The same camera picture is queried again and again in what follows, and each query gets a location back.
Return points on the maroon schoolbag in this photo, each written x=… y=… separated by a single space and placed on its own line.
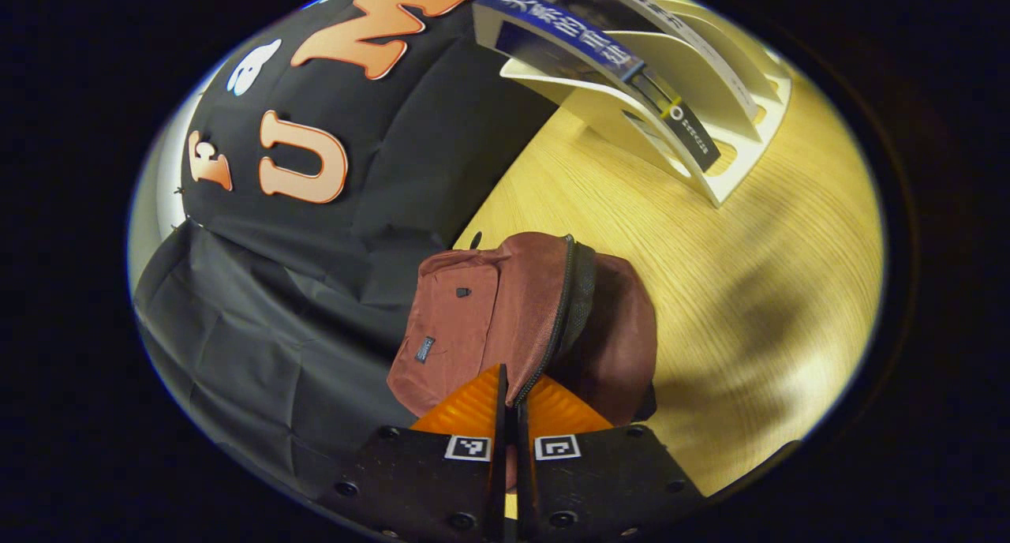
x=489 y=314

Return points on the white spine book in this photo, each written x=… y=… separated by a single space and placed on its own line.
x=671 y=22

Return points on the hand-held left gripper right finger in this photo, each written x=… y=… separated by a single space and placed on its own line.
x=524 y=480

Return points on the blue cover book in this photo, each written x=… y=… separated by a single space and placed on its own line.
x=568 y=34

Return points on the black backdrop cloth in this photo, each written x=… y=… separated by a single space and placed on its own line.
x=316 y=290

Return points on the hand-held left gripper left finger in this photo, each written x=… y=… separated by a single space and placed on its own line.
x=501 y=464

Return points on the white bookshelf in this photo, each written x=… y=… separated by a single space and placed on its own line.
x=726 y=164

